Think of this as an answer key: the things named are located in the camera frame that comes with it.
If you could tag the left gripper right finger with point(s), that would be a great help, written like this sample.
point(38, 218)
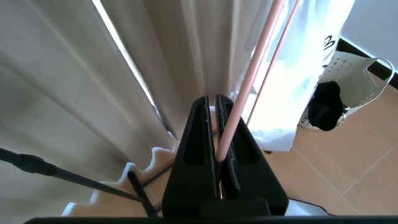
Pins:
point(252, 177)

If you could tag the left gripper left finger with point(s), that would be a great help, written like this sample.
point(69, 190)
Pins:
point(192, 174)

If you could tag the white printed t-shirt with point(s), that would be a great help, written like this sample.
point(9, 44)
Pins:
point(289, 93)

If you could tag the pink clothes hanger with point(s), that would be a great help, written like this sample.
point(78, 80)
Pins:
point(248, 77)

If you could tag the white laundry basket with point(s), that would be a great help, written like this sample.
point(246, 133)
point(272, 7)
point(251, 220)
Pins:
point(354, 81)

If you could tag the black clothes rack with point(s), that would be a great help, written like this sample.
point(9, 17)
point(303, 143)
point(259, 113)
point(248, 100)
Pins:
point(31, 163)

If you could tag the black garment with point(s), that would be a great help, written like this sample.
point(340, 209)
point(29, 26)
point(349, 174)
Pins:
point(326, 105)

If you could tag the beige curtain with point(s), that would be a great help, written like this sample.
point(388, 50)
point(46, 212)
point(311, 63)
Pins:
point(62, 93)

